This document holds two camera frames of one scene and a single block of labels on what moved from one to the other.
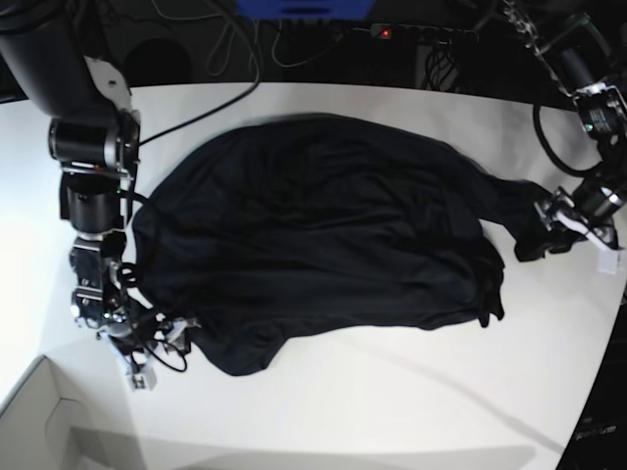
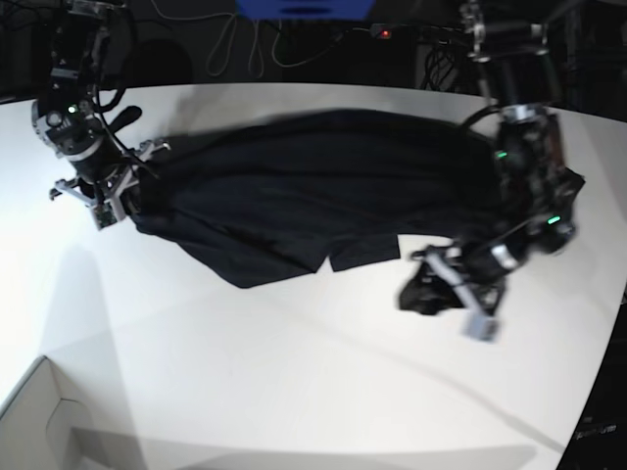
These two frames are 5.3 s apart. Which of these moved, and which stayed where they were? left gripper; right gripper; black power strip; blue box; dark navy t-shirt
Moved: right gripper; dark navy t-shirt; left gripper
Stayed: blue box; black power strip
